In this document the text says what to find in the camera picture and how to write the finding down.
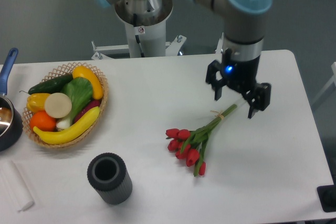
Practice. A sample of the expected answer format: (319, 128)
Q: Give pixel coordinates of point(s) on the yellow squash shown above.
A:
(85, 72)

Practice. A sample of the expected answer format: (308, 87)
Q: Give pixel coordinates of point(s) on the cream round onion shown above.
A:
(58, 105)

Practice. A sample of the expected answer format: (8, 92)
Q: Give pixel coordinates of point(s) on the green bok choy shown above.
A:
(79, 91)

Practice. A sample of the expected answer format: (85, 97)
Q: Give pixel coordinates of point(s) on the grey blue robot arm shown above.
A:
(243, 36)

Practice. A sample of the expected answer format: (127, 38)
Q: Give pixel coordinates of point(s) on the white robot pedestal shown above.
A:
(145, 25)

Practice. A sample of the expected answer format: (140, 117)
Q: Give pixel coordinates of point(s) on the blue handled saucepan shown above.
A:
(11, 121)

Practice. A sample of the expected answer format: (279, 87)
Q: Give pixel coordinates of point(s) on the green cucumber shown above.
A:
(50, 86)

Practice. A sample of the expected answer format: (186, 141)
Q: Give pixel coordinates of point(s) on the yellow banana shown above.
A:
(71, 133)

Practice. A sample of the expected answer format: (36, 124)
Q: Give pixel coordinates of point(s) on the yellow bell pepper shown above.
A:
(36, 102)

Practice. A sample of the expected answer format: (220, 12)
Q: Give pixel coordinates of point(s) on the dark grey ribbed vase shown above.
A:
(108, 175)

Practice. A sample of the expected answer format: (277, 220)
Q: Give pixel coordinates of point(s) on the red tulip bouquet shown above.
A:
(190, 145)

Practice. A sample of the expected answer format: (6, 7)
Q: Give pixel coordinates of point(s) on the white metal base frame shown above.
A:
(178, 47)

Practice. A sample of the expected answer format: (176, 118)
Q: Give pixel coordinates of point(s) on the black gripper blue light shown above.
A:
(239, 76)

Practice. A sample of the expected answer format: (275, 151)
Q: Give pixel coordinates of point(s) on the black device at edge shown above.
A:
(327, 197)

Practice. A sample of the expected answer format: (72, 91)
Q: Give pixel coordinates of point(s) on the purple eggplant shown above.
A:
(90, 105)

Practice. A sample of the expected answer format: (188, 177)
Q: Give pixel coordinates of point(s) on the white chair part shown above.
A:
(325, 91)

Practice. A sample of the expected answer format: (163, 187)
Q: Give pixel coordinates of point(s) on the orange fruit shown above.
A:
(43, 121)

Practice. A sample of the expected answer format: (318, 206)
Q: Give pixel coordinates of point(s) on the white folded cloth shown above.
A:
(16, 186)

